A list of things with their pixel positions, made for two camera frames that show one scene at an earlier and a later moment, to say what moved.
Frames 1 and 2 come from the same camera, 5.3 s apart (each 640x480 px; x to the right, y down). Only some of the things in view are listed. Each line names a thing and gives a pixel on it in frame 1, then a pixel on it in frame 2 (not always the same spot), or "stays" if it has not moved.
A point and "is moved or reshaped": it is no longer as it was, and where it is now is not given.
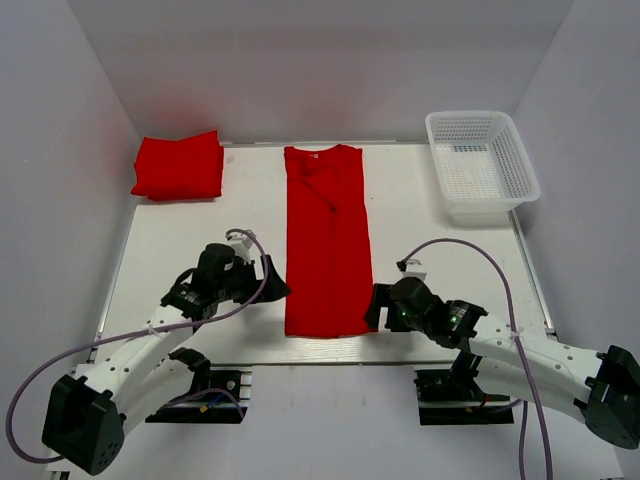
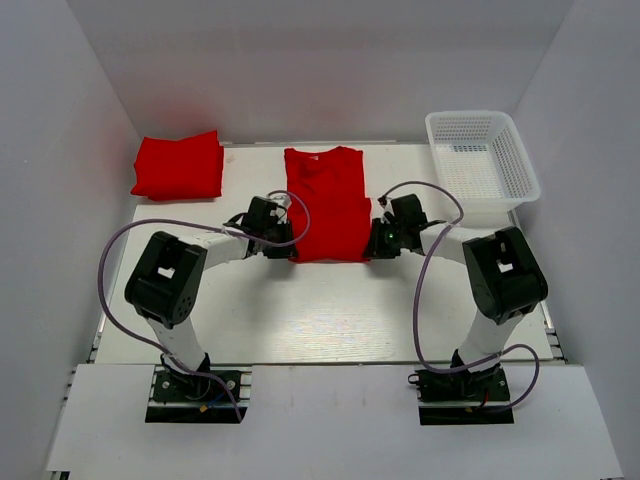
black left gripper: (275, 288) to (285, 252)
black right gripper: (381, 298) to (376, 248)
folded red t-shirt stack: (170, 170) stays
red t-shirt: (328, 256) is moved or reshaped
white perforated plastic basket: (482, 167) stays
